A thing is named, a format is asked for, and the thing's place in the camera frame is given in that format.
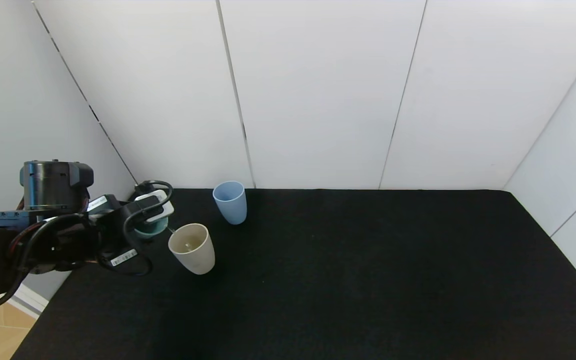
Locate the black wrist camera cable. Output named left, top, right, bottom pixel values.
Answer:
left=124, top=180, right=175, bottom=277

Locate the light blue plastic cup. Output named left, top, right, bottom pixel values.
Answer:
left=212, top=180, right=247, bottom=225

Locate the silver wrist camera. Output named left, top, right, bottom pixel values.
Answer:
left=135, top=189, right=175, bottom=224

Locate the white partition base rail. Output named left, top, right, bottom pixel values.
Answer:
left=5, top=284, right=50, bottom=318

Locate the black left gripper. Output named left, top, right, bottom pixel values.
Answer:
left=96, top=246, right=151, bottom=275

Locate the teal plastic cup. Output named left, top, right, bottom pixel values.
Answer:
left=133, top=219, right=170, bottom=239

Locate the beige plastic cup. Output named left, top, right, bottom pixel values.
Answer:
left=168, top=223, right=216, bottom=275

